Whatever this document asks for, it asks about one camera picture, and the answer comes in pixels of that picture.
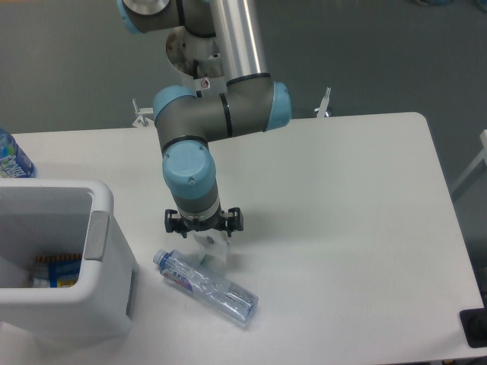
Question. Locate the blue yellow snack packet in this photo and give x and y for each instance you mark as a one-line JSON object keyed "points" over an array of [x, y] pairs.
{"points": [[56, 271]]}

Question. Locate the white stand foot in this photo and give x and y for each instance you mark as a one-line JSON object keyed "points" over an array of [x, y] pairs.
{"points": [[144, 116], [323, 109]]}

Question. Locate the white stand foot left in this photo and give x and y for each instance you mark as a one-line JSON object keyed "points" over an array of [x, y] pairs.
{"points": [[144, 116]]}

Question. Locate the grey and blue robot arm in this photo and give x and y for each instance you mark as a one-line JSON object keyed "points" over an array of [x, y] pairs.
{"points": [[255, 102]]}

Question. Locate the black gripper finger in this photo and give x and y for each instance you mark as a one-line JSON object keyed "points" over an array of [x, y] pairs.
{"points": [[233, 221], [174, 223]]}

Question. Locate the clear plastic water bottle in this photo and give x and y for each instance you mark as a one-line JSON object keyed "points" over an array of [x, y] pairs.
{"points": [[206, 286]]}

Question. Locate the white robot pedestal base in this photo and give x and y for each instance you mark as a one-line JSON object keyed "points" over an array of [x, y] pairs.
{"points": [[198, 64]]}

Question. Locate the white metal frame at right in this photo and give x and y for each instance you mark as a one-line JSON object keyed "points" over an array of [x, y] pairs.
{"points": [[471, 173]]}

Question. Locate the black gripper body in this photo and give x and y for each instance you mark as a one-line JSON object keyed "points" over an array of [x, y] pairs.
{"points": [[216, 221]]}

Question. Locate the white plastic trash can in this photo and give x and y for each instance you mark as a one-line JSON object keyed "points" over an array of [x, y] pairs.
{"points": [[60, 216]]}

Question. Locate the white stand foot right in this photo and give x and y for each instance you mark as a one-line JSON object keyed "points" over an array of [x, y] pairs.
{"points": [[323, 109]]}

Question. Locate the black clamp on table edge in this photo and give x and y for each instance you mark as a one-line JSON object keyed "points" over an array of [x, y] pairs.
{"points": [[474, 326]]}

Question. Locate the white paper wrapper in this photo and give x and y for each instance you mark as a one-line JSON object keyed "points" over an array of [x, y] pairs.
{"points": [[213, 250]]}

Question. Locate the blue labelled water bottle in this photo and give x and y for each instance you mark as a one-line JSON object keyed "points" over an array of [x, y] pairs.
{"points": [[14, 162]]}

